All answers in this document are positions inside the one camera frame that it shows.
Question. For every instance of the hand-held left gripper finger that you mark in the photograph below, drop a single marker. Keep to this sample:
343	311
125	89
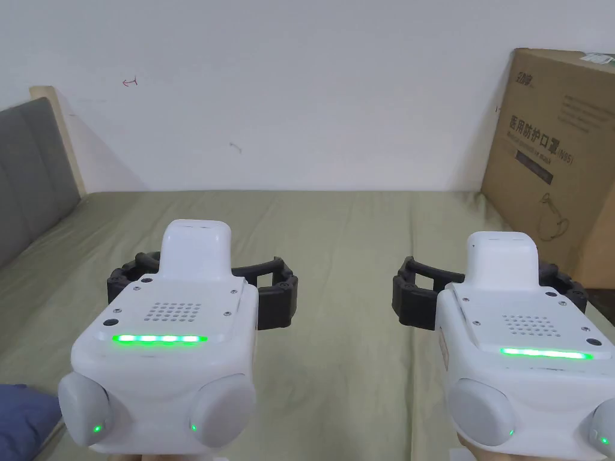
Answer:
126	278
274	300

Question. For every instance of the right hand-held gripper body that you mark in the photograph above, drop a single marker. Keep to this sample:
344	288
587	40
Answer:
521	370

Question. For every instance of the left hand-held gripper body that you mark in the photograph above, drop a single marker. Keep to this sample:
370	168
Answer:
166	365

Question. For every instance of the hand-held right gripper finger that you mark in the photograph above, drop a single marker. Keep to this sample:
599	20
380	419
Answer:
415	297
562	283

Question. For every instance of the person's left hand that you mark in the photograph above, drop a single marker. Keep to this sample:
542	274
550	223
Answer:
163	458

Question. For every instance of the person's right hand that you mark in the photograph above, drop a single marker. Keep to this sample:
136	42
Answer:
468	449

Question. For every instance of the bed with pale green sheet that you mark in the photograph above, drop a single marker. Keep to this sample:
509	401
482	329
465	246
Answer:
336	269

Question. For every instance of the brown cardboard carton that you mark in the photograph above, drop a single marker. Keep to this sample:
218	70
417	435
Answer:
547	158

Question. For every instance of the grey padded headboard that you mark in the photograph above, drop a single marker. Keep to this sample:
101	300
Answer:
31	177

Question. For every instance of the dark blue garment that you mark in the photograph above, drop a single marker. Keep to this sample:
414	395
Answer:
26	420

